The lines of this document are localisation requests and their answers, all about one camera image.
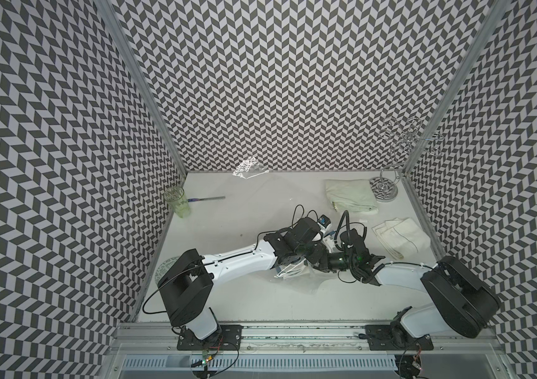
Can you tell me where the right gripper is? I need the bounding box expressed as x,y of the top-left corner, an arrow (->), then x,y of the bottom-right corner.
303,250 -> 356,273

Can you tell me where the blue and beige towel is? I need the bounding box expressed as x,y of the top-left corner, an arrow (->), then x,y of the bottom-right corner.
274,259 -> 310,280

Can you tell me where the white towel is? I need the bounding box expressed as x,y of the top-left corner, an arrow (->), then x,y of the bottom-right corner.
373,218 -> 431,261

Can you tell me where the clear plastic vacuum bag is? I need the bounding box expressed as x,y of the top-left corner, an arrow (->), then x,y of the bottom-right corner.
229,155 -> 350,295

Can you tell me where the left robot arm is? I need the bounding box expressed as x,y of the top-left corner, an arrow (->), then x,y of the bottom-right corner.
156,215 -> 331,341

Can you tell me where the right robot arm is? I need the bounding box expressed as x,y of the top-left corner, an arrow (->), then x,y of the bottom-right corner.
328,229 -> 501,346

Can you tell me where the pale green folded towel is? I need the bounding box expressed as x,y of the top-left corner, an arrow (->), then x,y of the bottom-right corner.
325,179 -> 379,215

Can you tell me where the green glass cup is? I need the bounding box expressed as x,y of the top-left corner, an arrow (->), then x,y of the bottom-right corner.
163,186 -> 191,219

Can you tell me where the patterned plate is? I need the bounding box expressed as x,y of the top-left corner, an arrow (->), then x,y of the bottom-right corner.
154,257 -> 179,287

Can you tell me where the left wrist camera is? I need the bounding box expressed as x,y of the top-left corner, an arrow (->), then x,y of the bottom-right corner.
317,215 -> 331,234

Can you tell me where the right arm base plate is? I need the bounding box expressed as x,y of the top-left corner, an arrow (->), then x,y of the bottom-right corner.
363,325 -> 434,352

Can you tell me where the purple handled utensil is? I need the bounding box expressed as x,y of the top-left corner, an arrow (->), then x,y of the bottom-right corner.
188,196 -> 226,203

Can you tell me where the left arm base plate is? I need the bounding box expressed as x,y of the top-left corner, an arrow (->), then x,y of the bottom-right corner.
177,324 -> 243,352

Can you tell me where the chrome wire mug stand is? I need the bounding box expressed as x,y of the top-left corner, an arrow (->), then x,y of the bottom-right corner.
369,117 -> 445,202

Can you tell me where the aluminium front rail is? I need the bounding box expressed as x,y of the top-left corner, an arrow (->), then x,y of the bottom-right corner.
108,321 -> 504,355

